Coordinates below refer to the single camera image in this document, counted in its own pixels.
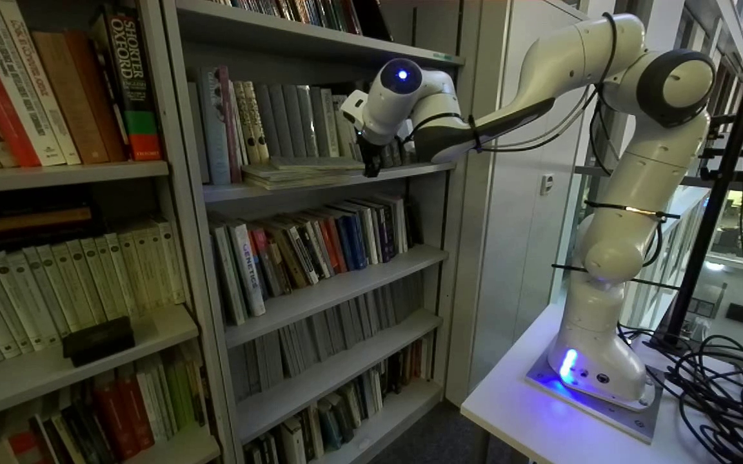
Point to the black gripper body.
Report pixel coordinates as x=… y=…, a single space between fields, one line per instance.
x=372 y=158

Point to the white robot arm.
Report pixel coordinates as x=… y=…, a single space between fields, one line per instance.
x=664 y=92

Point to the pile of flat books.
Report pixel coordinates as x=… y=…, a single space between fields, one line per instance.
x=268 y=179

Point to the brown hardcover book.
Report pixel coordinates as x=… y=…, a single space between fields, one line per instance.
x=79 y=94

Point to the grey metal bookshelf right unit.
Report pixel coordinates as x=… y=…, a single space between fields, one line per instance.
x=326 y=306

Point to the grey metal bookshelf unit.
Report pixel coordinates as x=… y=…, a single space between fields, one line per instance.
x=92 y=244
x=326 y=306

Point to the black box on shelf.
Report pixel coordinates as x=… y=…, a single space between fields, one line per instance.
x=99 y=342

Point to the white robot table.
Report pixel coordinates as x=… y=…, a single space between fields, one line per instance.
x=699 y=413

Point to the grey metal bookshelf left unit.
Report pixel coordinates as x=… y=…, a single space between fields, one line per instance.
x=92 y=244

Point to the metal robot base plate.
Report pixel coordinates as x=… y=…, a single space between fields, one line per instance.
x=594 y=401

